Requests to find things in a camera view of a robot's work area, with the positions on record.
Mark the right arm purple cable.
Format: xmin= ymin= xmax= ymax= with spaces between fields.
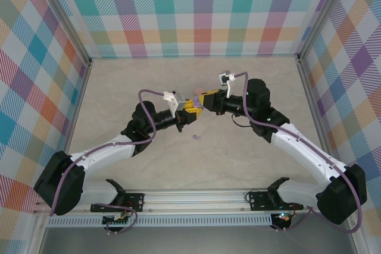
xmin=233 ymin=71 xmax=364 ymax=234

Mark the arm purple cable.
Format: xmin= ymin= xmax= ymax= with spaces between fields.
xmin=233 ymin=71 xmax=364 ymax=234
xmin=49 ymin=89 xmax=166 ymax=235

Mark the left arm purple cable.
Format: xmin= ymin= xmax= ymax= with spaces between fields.
xmin=49 ymin=89 xmax=166 ymax=235

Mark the thin aluminium back rail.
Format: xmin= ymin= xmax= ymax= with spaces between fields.
xmin=89 ymin=54 xmax=300 ymax=59

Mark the aluminium side rail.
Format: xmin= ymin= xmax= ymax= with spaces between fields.
xmin=296 ymin=59 xmax=336 ymax=162
xmin=61 ymin=60 xmax=93 ymax=156

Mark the aluminium mounting rail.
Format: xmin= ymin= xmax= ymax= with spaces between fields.
xmin=34 ymin=187 xmax=321 ymax=215

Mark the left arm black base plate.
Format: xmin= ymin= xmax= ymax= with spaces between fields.
xmin=90 ymin=193 xmax=146 ymax=214

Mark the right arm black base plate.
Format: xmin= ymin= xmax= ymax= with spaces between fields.
xmin=248 ymin=190 xmax=304 ymax=212

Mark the slotted grey cable duct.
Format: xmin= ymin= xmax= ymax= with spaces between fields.
xmin=46 ymin=217 xmax=273 ymax=228

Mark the short aluminium frame post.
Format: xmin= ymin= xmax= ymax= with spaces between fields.
xmin=26 ymin=214 xmax=50 ymax=254
xmin=348 ymin=224 xmax=371 ymax=254

